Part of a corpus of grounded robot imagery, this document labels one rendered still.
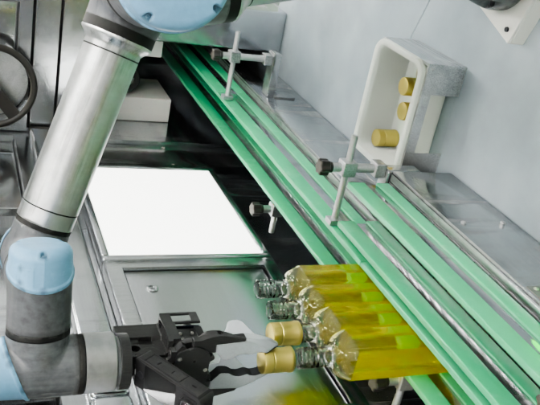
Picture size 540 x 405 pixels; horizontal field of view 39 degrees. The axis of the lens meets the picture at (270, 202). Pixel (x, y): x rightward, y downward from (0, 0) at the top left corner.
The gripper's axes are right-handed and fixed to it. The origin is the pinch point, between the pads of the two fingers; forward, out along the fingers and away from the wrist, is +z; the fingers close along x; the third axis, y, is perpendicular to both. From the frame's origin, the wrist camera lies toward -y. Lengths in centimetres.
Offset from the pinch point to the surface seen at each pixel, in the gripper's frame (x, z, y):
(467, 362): -6.6, 22.9, -11.3
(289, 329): -1.4, 4.9, 4.8
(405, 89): -26, 37, 42
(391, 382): 5.1, 20.5, -0.9
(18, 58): -5, -24, 110
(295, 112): -5, 37, 83
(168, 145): 17, 16, 112
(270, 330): -0.6, 2.5, 5.8
